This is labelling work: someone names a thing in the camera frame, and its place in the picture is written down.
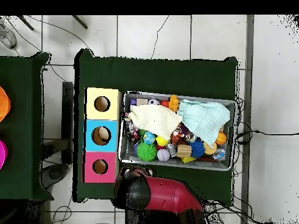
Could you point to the cream muslin cloth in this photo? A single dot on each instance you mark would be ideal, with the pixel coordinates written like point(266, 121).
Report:
point(156, 119)

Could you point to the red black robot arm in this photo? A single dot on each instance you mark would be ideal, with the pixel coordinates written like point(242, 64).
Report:
point(168, 193)

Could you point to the shallow mesh bin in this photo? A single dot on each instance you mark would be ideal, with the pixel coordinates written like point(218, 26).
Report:
point(130, 156)

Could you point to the wooden box with three holes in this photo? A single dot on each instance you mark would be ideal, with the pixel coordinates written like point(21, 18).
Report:
point(109, 112)

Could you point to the blue globe ball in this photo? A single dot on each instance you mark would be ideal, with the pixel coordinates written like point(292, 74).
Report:
point(149, 138)

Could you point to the yellow ball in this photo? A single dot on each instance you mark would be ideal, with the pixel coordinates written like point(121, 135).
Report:
point(161, 141)

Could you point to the green spiky ball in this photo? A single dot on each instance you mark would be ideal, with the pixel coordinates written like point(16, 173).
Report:
point(146, 151)

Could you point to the orange plastic toy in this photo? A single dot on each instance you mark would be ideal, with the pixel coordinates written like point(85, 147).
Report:
point(174, 102)

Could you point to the white baseball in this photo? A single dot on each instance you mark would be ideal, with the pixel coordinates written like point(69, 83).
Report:
point(163, 155)

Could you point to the striped wooden block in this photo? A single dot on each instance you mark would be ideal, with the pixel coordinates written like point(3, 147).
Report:
point(184, 151)

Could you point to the dark green table cloth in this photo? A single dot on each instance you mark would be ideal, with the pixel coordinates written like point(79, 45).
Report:
point(163, 74)
point(21, 93)

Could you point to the mint muslin cloth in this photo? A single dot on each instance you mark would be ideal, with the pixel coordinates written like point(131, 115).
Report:
point(203, 119)

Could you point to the blue spiky ball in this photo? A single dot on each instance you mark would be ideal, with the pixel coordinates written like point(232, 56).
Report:
point(197, 148)

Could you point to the small orange basketball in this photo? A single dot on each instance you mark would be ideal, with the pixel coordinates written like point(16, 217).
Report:
point(221, 138)

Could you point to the black upright stand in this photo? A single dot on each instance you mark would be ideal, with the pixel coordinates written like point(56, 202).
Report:
point(67, 105)

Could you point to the grey stand base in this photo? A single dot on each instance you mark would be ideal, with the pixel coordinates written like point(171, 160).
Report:
point(55, 173)

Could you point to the dark tripod leg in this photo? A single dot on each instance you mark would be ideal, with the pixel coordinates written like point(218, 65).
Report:
point(25, 22)
point(79, 22)

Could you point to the orange bowl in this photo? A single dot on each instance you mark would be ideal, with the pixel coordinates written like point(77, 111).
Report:
point(4, 105)

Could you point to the pink bowl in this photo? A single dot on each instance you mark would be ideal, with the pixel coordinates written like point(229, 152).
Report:
point(2, 154)

